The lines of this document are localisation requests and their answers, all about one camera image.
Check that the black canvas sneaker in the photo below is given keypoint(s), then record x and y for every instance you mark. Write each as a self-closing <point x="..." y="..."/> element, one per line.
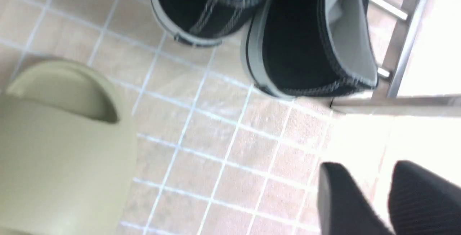
<point x="310" y="48"/>
<point x="203" y="23"/>

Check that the green slipper front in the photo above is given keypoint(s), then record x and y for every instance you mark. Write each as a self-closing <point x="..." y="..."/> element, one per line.
<point x="68" y="152"/>

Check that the metal shoe rack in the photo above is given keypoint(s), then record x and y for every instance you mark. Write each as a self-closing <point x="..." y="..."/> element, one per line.
<point x="399" y="20"/>

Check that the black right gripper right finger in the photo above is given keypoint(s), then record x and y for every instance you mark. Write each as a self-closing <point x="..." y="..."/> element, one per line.
<point x="423" y="203"/>

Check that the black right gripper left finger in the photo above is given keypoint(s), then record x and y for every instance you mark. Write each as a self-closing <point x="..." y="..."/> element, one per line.
<point x="342" y="208"/>

